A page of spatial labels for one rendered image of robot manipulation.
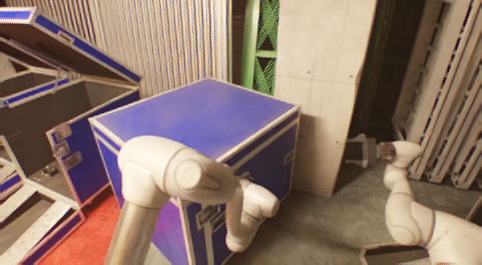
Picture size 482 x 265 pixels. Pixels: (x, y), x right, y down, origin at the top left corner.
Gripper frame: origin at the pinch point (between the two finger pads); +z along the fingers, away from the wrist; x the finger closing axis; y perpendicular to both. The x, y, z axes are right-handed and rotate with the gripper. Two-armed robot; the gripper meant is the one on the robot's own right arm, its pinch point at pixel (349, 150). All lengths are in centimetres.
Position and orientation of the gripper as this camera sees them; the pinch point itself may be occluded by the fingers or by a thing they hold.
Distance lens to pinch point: 142.8
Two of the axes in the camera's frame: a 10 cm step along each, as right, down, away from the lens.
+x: 0.1, -9.8, 1.7
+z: -10.0, -0.1, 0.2
